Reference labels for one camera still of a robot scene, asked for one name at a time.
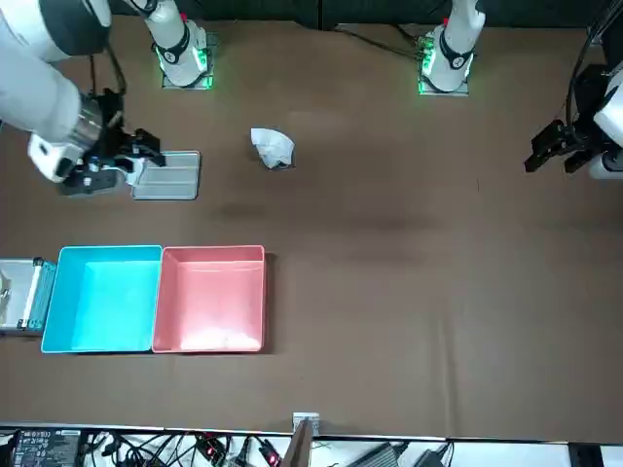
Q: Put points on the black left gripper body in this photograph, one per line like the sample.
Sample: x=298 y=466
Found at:
x=586 y=97

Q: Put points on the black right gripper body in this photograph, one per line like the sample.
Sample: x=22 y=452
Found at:
x=111 y=126

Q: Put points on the new mask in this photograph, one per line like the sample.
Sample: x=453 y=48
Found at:
x=136 y=176

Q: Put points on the white used mask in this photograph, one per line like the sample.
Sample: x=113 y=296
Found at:
x=272 y=146

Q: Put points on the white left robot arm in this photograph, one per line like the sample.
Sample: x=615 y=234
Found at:
x=457 y=48

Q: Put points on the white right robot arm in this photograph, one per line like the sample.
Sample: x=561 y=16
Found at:
x=29 y=87

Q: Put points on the blue plastic box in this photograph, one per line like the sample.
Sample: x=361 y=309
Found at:
x=97 y=301

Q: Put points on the pink plastic box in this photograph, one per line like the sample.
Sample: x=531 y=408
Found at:
x=209 y=301

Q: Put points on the aluminium carrying case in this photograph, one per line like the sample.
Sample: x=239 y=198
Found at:
x=19 y=311

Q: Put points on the black labelled power adapter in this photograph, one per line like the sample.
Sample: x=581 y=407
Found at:
x=44 y=447

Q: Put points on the black plug with red light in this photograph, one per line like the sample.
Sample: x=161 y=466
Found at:
x=271 y=456
x=210 y=450

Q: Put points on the dark power adapter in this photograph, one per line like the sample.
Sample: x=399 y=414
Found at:
x=428 y=459

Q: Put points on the grey power adapter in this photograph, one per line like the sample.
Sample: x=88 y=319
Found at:
x=384 y=457

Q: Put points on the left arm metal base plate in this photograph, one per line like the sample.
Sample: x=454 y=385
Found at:
x=462 y=93

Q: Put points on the aluminium profile post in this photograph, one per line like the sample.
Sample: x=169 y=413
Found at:
x=299 y=447

